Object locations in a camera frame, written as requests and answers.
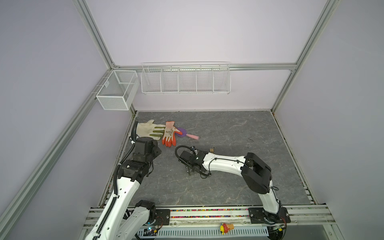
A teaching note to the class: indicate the white vented cable duct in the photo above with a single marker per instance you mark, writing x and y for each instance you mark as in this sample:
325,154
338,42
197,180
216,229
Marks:
203,233

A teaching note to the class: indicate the cream green work glove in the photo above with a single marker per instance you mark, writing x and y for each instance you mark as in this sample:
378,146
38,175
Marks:
148,129

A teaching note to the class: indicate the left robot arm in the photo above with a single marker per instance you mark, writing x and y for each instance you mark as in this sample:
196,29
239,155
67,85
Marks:
127,178

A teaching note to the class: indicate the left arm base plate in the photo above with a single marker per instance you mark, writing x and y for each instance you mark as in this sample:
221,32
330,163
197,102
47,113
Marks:
159,217

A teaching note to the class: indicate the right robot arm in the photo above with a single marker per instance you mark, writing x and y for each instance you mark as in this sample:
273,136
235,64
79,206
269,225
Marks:
254,171

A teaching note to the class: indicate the white mesh box basket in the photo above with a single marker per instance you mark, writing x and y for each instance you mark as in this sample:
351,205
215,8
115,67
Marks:
118,90

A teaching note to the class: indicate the red white work glove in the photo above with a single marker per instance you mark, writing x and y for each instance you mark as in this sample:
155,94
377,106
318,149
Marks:
169,138

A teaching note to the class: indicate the white wire shelf basket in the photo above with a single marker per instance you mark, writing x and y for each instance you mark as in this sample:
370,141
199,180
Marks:
186,78

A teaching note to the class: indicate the yellow red toy duck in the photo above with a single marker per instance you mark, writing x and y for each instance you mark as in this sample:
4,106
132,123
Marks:
226,228

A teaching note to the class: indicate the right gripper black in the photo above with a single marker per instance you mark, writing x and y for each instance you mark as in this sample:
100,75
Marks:
190,171

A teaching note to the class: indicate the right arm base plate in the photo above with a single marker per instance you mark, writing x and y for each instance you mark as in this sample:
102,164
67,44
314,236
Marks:
260,216

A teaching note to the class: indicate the purple pink toy shovel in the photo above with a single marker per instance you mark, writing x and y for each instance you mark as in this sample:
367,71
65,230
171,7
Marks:
183,133

